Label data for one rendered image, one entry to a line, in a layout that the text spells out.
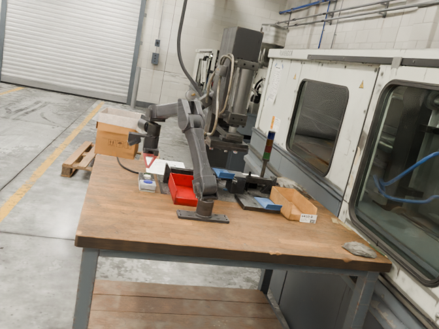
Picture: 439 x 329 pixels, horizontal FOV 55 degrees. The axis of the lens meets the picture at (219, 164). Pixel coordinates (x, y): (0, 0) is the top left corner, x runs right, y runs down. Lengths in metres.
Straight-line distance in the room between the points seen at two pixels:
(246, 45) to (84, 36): 9.32
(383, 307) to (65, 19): 10.27
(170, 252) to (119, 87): 9.84
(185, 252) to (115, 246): 0.22
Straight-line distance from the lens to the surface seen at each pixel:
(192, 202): 1.72
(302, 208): 1.98
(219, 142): 1.92
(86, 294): 1.49
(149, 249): 1.38
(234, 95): 1.91
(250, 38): 2.01
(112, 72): 11.10
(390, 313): 1.80
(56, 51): 11.28
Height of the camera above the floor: 1.48
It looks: 13 degrees down
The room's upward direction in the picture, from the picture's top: 12 degrees clockwise
